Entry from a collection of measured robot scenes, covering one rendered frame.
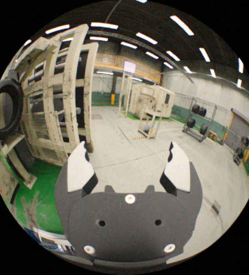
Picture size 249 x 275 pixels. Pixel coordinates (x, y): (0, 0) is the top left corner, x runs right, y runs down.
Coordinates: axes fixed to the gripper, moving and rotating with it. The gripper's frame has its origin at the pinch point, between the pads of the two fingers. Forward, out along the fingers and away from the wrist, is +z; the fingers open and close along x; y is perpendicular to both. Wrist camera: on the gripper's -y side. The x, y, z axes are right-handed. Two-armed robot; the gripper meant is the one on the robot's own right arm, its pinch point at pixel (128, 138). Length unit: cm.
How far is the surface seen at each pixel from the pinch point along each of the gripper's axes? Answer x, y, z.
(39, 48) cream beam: -74, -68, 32
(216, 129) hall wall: 886, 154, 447
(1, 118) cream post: -141, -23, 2
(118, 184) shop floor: -13, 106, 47
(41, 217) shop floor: -105, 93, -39
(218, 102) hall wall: 902, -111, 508
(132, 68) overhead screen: 24, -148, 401
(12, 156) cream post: -148, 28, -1
